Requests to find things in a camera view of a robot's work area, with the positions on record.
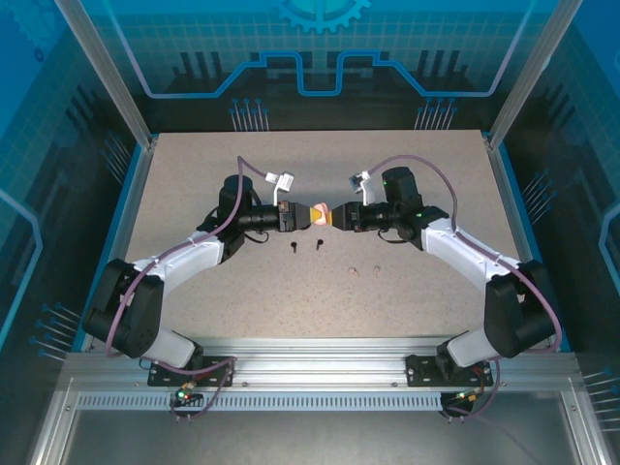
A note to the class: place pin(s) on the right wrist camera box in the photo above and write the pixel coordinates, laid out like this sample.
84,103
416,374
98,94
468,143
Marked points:
359,181

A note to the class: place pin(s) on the aluminium frame post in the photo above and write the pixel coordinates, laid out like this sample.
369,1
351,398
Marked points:
530,72
111,72

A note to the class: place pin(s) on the pink earbud charging case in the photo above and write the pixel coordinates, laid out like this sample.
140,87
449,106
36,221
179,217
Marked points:
321,210

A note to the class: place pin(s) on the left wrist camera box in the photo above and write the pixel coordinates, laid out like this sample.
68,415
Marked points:
283,181

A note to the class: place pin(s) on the metal base panel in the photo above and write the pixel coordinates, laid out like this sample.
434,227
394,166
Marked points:
315,438

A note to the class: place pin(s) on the blue table edge strip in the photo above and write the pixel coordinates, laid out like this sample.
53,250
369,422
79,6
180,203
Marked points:
530,242
112,242

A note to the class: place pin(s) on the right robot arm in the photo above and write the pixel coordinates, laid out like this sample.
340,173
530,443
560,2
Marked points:
460,249

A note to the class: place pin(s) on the aluminium mounting rail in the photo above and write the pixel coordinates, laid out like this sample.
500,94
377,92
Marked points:
315,358

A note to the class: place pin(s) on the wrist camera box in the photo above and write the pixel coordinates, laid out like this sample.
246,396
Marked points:
283,181
359,181

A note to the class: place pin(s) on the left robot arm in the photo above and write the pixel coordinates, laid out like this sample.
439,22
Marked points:
184,254

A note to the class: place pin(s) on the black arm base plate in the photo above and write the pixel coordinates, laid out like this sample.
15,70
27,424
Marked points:
164,375
421,370

